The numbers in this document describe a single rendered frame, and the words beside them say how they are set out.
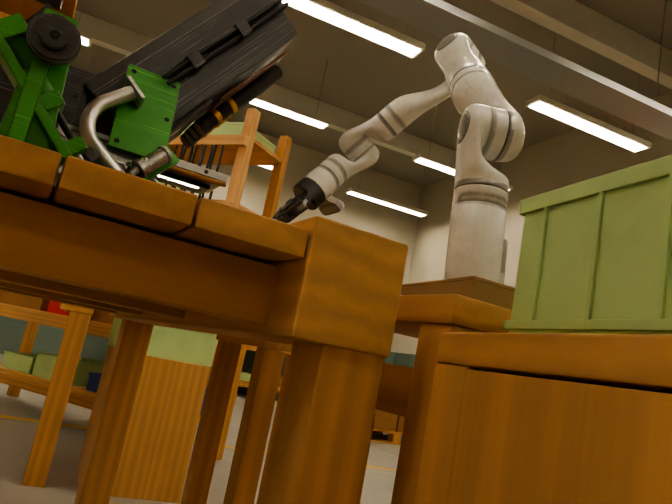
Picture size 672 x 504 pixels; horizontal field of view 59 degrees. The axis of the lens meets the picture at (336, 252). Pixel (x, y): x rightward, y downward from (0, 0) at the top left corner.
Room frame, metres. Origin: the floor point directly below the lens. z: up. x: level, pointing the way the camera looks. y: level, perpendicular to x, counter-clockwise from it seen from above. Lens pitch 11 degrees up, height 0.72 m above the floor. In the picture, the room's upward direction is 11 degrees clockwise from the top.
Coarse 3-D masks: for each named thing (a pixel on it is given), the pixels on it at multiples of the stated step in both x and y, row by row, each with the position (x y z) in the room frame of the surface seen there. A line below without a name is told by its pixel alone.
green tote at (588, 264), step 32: (576, 192) 0.59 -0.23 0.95; (608, 192) 0.55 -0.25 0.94; (640, 192) 0.51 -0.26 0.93; (544, 224) 0.63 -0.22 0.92; (576, 224) 0.59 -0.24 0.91; (608, 224) 0.55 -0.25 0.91; (640, 224) 0.51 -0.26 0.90; (544, 256) 0.63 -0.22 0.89; (576, 256) 0.58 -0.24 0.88; (608, 256) 0.54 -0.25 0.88; (640, 256) 0.51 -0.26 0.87; (544, 288) 0.62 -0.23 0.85; (576, 288) 0.58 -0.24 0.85; (608, 288) 0.54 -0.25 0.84; (640, 288) 0.51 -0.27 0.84; (512, 320) 0.66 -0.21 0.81; (544, 320) 0.61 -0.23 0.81; (576, 320) 0.57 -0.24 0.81; (608, 320) 0.53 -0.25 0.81; (640, 320) 0.50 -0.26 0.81
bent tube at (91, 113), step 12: (132, 84) 1.15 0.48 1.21; (108, 96) 1.13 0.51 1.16; (120, 96) 1.14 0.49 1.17; (132, 96) 1.16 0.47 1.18; (144, 96) 1.16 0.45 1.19; (84, 108) 1.11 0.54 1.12; (96, 108) 1.11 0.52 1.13; (108, 108) 1.14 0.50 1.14; (84, 120) 1.10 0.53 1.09; (96, 120) 1.12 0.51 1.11; (84, 132) 1.10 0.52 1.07; (96, 132) 1.12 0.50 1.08; (96, 144) 1.10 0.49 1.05; (108, 156) 1.11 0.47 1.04; (120, 168) 1.12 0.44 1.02
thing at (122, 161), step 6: (72, 126) 1.14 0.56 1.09; (60, 132) 1.12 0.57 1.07; (78, 132) 1.15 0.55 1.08; (66, 138) 1.13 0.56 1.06; (102, 138) 1.16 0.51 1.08; (108, 138) 1.17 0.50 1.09; (108, 150) 1.17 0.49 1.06; (114, 150) 1.17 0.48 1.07; (114, 156) 1.17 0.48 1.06; (120, 156) 1.18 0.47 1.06; (126, 156) 1.18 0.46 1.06; (132, 156) 1.19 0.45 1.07; (120, 162) 1.17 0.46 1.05; (126, 162) 1.18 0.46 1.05; (60, 168) 1.12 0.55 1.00; (126, 168) 1.18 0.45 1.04
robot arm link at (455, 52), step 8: (448, 40) 1.25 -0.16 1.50; (456, 40) 1.23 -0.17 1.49; (464, 40) 1.21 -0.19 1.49; (440, 48) 1.26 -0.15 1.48; (448, 48) 1.23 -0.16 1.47; (456, 48) 1.20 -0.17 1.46; (464, 48) 1.19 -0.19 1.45; (472, 48) 1.24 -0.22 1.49; (440, 56) 1.24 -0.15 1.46; (448, 56) 1.21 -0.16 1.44; (456, 56) 1.18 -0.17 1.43; (464, 56) 1.16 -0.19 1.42; (472, 56) 1.16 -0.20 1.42; (440, 64) 1.24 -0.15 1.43; (448, 64) 1.19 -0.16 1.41; (456, 64) 1.16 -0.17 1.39; (464, 64) 1.13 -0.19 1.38; (472, 64) 1.12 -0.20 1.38; (480, 64) 1.13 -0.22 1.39; (448, 72) 1.18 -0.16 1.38; (456, 72) 1.13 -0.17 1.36; (448, 80) 1.17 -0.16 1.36; (448, 88) 1.18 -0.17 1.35
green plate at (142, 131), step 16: (144, 80) 1.21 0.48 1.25; (160, 80) 1.23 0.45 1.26; (160, 96) 1.22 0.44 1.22; (176, 96) 1.24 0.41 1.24; (128, 112) 1.18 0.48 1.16; (144, 112) 1.20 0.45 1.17; (160, 112) 1.22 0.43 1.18; (112, 128) 1.16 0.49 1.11; (128, 128) 1.18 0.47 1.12; (144, 128) 1.19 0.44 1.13; (160, 128) 1.21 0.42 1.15; (112, 144) 1.15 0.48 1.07; (128, 144) 1.17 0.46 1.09; (144, 144) 1.19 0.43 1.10; (160, 144) 1.20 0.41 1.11
